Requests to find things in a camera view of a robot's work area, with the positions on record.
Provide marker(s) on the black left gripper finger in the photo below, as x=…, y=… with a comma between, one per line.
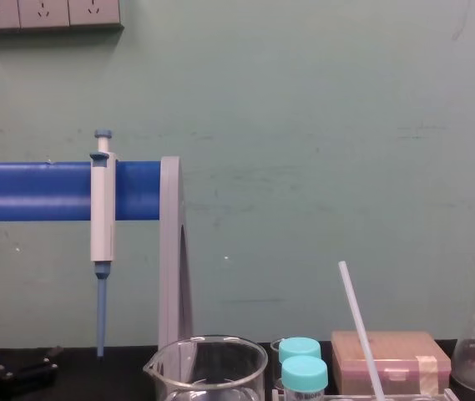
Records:
x=7, y=367

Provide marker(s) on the white stirring rod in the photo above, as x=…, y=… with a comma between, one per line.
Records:
x=358, y=317

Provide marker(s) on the beige tape strip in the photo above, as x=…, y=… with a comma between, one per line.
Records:
x=426, y=372

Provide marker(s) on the clear plastic tube rack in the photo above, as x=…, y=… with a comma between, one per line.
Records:
x=408, y=397

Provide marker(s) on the brown translucent tip box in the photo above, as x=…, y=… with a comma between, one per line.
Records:
x=391, y=359

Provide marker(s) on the blue horizontal stand bar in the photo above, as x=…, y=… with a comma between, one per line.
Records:
x=28, y=192

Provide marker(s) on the clear glass beaker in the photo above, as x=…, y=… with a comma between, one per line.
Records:
x=166, y=376

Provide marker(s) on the white and blue pipette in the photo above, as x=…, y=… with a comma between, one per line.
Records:
x=102, y=209

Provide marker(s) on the tube with teal cap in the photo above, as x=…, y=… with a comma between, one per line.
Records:
x=304, y=374
x=299, y=347

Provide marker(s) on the grey pipette stand upright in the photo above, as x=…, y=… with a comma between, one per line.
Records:
x=170, y=250

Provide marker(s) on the clear uncapped plastic tube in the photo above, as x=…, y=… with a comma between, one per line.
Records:
x=276, y=355

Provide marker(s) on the grey wall socket panel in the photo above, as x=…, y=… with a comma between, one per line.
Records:
x=45, y=14

